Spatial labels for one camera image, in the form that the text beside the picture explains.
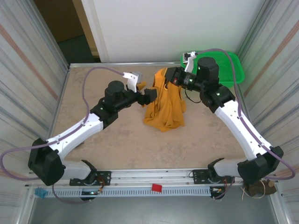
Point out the orange t-shirt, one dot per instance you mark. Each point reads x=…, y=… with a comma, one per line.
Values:
x=165, y=112

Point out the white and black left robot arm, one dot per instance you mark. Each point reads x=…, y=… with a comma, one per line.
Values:
x=77, y=133

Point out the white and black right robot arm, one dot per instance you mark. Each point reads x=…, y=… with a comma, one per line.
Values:
x=240, y=130

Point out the green plastic basket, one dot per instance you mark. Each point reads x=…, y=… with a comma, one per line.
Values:
x=233, y=70

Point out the brown wooden door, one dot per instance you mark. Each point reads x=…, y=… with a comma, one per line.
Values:
x=58, y=18

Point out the small red block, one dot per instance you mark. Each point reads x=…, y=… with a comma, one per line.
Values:
x=157, y=188

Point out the small blue block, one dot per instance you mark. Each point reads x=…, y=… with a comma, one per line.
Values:
x=40, y=193

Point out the brown cloth pouch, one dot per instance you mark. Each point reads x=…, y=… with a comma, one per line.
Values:
x=257, y=189

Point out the aluminium table edge rail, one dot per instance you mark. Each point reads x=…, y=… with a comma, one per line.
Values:
x=116, y=64

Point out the beige door frame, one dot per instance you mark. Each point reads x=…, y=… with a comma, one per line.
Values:
x=86, y=28

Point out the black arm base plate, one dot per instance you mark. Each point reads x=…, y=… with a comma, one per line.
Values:
x=104, y=177
x=201, y=176

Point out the aluminium mounting rail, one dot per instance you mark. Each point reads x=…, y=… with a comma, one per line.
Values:
x=151, y=175

